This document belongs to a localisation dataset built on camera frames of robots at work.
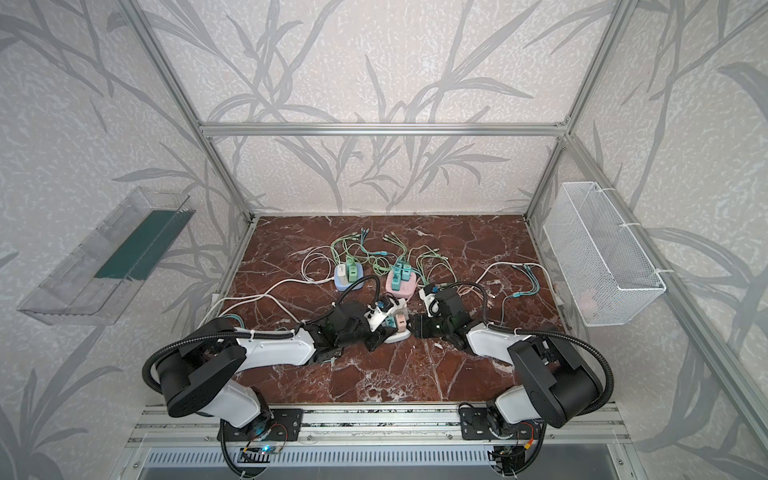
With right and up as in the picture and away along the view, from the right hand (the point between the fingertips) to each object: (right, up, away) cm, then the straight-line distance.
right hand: (410, 315), depth 90 cm
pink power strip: (-1, +7, +7) cm, 10 cm away
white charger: (-3, +4, -3) cm, 6 cm away
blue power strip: (-22, +7, +7) cm, 25 cm away
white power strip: (-3, -5, -4) cm, 7 cm away
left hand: (-4, 0, -5) cm, 6 cm away
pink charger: (-3, -1, -5) cm, 6 cm away
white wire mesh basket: (+40, +15, -28) cm, 51 cm away
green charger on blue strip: (-19, +12, +6) cm, 23 cm away
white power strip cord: (-47, +4, +7) cm, 47 cm away
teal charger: (-6, 0, -7) cm, 9 cm away
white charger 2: (-22, +13, +4) cm, 26 cm away
